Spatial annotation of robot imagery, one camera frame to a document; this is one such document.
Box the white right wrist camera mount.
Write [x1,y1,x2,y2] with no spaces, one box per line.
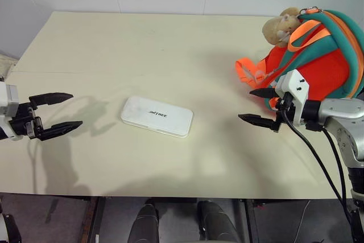
[274,69,310,126]

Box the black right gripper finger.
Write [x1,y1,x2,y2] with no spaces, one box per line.
[249,88,278,99]
[238,113,281,131]

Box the thin white floor cable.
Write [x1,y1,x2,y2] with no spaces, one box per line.
[295,199,312,243]

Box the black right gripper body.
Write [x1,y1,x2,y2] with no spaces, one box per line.
[274,91,297,133]

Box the orange and teal backpack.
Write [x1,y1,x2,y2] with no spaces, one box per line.
[235,6,364,113]

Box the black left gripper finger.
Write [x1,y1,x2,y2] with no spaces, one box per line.
[36,121,84,142]
[28,92,75,110]

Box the white case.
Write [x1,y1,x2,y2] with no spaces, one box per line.
[120,96,195,139]

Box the beige plush toy keychain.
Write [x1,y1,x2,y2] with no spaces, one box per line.
[261,7,303,48]

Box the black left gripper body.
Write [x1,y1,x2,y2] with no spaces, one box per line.
[9,101,44,141]

